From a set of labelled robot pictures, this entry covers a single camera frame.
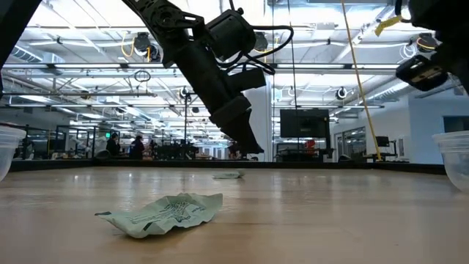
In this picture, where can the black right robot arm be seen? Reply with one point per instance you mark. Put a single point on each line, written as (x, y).
(454, 22)

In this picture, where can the black framed glass enclosure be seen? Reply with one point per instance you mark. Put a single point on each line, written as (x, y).
(93, 143)

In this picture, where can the black monitor screen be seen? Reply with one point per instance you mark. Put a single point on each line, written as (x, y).
(304, 124)

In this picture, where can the white building column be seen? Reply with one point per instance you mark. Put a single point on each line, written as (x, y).
(267, 121)

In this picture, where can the small black desk monitor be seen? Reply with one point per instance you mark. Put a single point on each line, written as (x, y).
(382, 142)

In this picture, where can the black aluminium table frame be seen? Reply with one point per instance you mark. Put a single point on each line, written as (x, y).
(293, 165)

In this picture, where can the long ceiling light rail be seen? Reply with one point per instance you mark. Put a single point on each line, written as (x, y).
(110, 66)
(110, 106)

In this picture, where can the red background object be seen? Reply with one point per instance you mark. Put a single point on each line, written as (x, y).
(310, 144)

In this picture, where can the clear plastic cup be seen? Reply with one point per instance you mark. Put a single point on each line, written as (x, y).
(458, 161)
(8, 154)

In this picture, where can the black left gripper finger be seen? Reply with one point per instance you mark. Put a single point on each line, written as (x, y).
(245, 135)

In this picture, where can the dark wall screen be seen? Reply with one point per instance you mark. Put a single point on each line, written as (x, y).
(456, 122)

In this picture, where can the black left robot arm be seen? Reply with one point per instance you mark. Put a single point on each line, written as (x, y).
(198, 69)

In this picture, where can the dark bench under monitor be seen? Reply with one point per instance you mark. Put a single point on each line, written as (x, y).
(293, 152)

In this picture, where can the thin black vertical pole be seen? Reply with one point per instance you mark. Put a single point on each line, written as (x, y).
(273, 110)

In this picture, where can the black gantry frame stand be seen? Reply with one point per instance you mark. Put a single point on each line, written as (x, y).
(186, 124)

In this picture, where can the dark background robot arm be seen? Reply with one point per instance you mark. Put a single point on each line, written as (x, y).
(232, 154)

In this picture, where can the green white sweetener packet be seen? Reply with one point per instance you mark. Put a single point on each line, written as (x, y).
(165, 216)
(229, 175)

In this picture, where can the person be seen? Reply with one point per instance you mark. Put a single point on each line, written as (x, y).
(113, 146)
(137, 148)

